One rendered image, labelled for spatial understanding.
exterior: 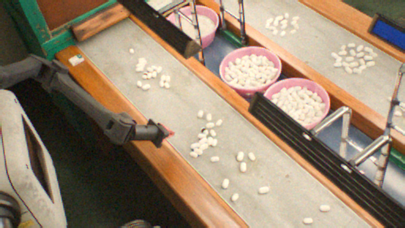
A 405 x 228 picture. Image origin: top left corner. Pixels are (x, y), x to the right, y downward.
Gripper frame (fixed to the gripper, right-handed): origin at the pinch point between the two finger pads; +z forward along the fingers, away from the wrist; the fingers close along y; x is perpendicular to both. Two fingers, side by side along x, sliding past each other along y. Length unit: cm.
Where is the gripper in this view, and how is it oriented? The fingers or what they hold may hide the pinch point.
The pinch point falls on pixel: (172, 133)
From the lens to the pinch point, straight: 188.5
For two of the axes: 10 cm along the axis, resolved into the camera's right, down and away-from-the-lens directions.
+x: -4.2, 8.4, 3.5
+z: 6.9, 0.5, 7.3
